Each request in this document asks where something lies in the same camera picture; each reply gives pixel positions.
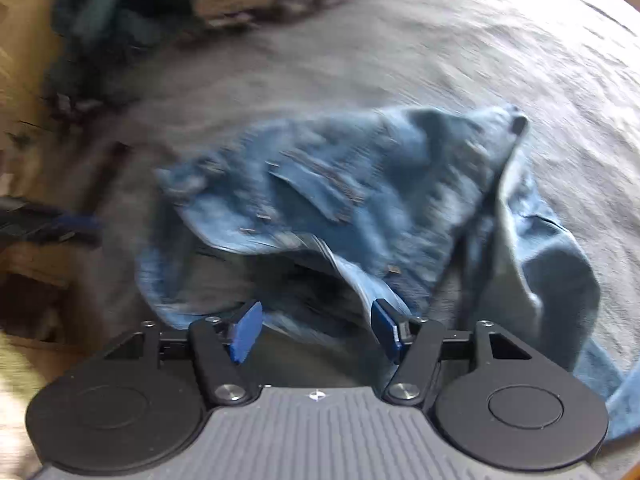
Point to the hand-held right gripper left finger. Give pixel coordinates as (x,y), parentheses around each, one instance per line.
(246,332)

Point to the blue denim jeans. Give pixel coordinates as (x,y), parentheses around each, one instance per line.
(375,185)

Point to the grey fleece blanket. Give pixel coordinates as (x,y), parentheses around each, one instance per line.
(450,35)

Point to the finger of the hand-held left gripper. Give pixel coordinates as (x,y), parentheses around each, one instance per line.
(75,222)

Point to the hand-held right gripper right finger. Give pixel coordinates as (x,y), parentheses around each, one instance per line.
(386,330)

